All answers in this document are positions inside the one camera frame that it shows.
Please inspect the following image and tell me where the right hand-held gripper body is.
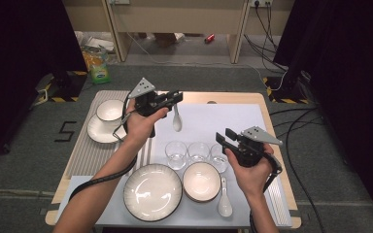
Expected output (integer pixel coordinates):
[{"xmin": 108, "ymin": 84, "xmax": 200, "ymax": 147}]
[{"xmin": 222, "ymin": 125, "xmax": 285, "ymax": 169}]

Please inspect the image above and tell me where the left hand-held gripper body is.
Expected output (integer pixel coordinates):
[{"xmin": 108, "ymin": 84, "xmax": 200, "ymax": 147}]
[{"xmin": 127, "ymin": 77, "xmax": 169, "ymax": 117}]

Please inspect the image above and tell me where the white ceramic spoon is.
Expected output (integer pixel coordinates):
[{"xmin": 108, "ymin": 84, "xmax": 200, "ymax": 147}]
[
  {"xmin": 172, "ymin": 102, "xmax": 184, "ymax": 133},
  {"xmin": 218, "ymin": 177, "xmax": 234, "ymax": 218}
]

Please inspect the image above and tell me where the white bowl dark rim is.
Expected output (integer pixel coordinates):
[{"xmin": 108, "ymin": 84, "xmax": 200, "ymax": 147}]
[
  {"xmin": 182, "ymin": 160, "xmax": 221, "ymax": 200},
  {"xmin": 95, "ymin": 99, "xmax": 126, "ymax": 123},
  {"xmin": 184, "ymin": 192, "xmax": 220, "ymax": 204}
]

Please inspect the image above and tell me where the white plate dark rim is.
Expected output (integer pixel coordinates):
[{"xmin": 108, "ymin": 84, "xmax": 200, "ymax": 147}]
[
  {"xmin": 122, "ymin": 163, "xmax": 184, "ymax": 223},
  {"xmin": 86, "ymin": 113, "xmax": 129, "ymax": 145}
]

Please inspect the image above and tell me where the person's left hand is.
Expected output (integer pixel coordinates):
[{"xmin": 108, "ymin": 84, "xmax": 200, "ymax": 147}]
[{"xmin": 122, "ymin": 98, "xmax": 170, "ymax": 148}]

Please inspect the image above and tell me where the person's right hand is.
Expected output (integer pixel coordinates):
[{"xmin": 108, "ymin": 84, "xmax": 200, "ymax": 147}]
[{"xmin": 224, "ymin": 144, "xmax": 275, "ymax": 200}]

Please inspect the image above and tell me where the clear drinking glass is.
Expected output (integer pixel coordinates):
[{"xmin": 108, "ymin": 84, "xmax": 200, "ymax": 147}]
[
  {"xmin": 187, "ymin": 141, "xmax": 212, "ymax": 164},
  {"xmin": 164, "ymin": 141, "xmax": 188, "ymax": 171},
  {"xmin": 209, "ymin": 143, "xmax": 230, "ymax": 174}
]

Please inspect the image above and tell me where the white table sheet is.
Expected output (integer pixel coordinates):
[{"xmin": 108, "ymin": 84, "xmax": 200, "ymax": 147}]
[{"xmin": 54, "ymin": 102, "xmax": 294, "ymax": 229}]

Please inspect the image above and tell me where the green packet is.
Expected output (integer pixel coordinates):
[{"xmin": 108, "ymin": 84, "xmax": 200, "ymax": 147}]
[{"xmin": 88, "ymin": 61, "xmax": 113, "ymax": 85}]

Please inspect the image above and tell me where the cardboard box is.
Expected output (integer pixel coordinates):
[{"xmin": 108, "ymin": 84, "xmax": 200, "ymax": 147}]
[{"xmin": 153, "ymin": 32, "xmax": 187, "ymax": 49}]

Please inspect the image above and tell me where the black stand base hazard tape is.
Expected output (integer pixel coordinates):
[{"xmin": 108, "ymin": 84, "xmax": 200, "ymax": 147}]
[
  {"xmin": 261, "ymin": 71, "xmax": 312, "ymax": 105},
  {"xmin": 35, "ymin": 71, "xmax": 88, "ymax": 104}
]

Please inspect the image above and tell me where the beige desk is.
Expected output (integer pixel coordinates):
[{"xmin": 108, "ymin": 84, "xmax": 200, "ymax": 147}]
[{"xmin": 61, "ymin": 0, "xmax": 295, "ymax": 65}]

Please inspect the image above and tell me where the striped woven placemat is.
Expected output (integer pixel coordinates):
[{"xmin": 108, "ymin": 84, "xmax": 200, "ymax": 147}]
[{"xmin": 66, "ymin": 90, "xmax": 160, "ymax": 179}]

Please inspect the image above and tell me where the clear plastic bag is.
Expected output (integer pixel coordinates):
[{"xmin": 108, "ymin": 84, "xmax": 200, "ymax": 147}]
[{"xmin": 76, "ymin": 31, "xmax": 116, "ymax": 52}]

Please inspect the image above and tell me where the black curtain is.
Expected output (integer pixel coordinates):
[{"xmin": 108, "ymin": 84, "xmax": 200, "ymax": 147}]
[
  {"xmin": 273, "ymin": 0, "xmax": 373, "ymax": 224},
  {"xmin": 0, "ymin": 0, "xmax": 88, "ymax": 163}
]

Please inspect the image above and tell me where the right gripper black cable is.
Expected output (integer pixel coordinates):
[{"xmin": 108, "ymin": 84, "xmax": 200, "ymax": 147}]
[{"xmin": 249, "ymin": 151, "xmax": 285, "ymax": 233}]

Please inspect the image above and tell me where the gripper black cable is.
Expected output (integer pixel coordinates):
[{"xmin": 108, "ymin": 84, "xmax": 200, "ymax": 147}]
[
  {"xmin": 249, "ymin": 151, "xmax": 285, "ymax": 233},
  {"xmin": 67, "ymin": 91, "xmax": 139, "ymax": 203}
]

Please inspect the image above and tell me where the black floor cable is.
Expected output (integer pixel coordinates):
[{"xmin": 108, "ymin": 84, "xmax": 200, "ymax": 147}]
[
  {"xmin": 268, "ymin": 108, "xmax": 320, "ymax": 117},
  {"xmin": 285, "ymin": 108, "xmax": 326, "ymax": 233}
]

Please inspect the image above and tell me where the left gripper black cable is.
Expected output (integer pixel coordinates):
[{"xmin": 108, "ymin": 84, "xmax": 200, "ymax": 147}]
[{"xmin": 67, "ymin": 91, "xmax": 139, "ymax": 203}]

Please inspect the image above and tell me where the black wall cable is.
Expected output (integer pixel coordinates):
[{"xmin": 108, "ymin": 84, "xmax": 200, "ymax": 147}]
[
  {"xmin": 243, "ymin": 32, "xmax": 289, "ymax": 73},
  {"xmin": 254, "ymin": 3, "xmax": 280, "ymax": 54}
]

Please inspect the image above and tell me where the white wall socket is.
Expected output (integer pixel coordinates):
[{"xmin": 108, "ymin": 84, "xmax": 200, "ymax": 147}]
[{"xmin": 250, "ymin": 0, "xmax": 274, "ymax": 8}]

